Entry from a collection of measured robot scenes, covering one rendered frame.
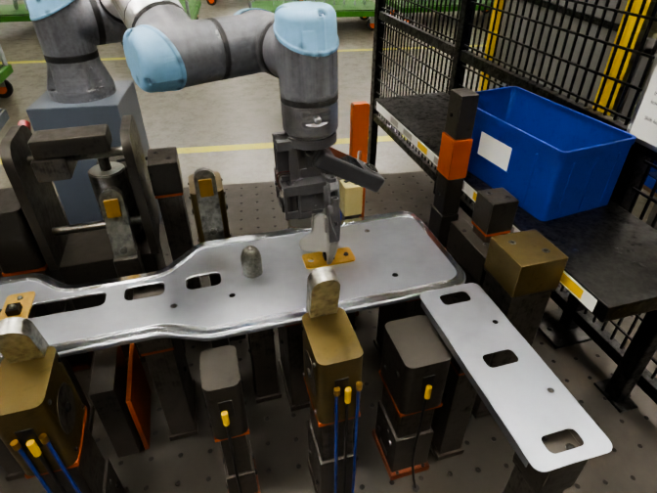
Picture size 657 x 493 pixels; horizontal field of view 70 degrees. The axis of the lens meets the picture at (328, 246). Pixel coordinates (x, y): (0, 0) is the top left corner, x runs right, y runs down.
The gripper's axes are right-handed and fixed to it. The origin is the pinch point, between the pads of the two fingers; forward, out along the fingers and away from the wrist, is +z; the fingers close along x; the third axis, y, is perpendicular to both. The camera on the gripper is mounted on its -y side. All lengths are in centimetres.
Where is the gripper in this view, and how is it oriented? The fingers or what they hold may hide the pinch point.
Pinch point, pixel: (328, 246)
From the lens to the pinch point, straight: 76.3
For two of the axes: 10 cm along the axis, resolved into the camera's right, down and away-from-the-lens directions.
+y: -9.6, 1.8, -2.1
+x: 2.8, 5.6, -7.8
